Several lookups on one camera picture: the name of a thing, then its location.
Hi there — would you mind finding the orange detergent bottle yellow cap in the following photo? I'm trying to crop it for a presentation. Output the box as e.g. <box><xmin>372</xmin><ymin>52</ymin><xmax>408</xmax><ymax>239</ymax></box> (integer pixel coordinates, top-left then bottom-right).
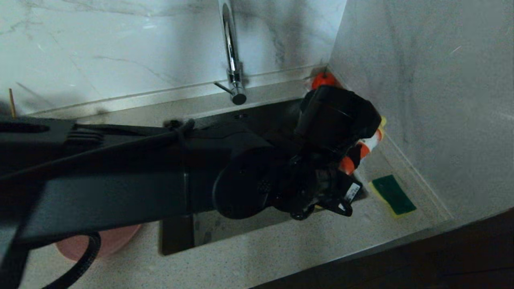
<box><xmin>339</xmin><ymin>116</ymin><xmax>387</xmax><ymax>175</ymax></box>

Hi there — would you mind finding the green and yellow sponge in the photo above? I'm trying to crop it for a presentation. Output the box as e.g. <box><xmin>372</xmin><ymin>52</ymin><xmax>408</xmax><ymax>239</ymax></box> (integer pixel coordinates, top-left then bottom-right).
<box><xmin>369</xmin><ymin>175</ymin><xmax>417</xmax><ymax>218</ymax></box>

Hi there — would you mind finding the chrome faucet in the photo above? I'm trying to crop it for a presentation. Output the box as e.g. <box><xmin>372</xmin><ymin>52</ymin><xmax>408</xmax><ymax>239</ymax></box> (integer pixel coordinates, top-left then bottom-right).
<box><xmin>213</xmin><ymin>0</ymin><xmax>247</xmax><ymax>106</ymax></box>

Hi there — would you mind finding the stainless steel sink basin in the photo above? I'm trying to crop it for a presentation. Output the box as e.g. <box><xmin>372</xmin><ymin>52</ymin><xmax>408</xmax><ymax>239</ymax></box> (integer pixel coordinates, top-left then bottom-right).
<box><xmin>160</xmin><ymin>98</ymin><xmax>367</xmax><ymax>256</ymax></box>

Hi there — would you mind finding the orange-red tomato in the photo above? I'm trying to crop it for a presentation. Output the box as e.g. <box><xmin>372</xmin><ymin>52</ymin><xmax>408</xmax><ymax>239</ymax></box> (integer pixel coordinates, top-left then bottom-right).
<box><xmin>311</xmin><ymin>72</ymin><xmax>336</xmax><ymax>90</ymax></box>

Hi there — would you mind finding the pink plate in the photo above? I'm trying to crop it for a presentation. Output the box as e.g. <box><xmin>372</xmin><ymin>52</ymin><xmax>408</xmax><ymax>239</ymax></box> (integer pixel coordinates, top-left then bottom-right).
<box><xmin>54</xmin><ymin>225</ymin><xmax>142</xmax><ymax>262</ymax></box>

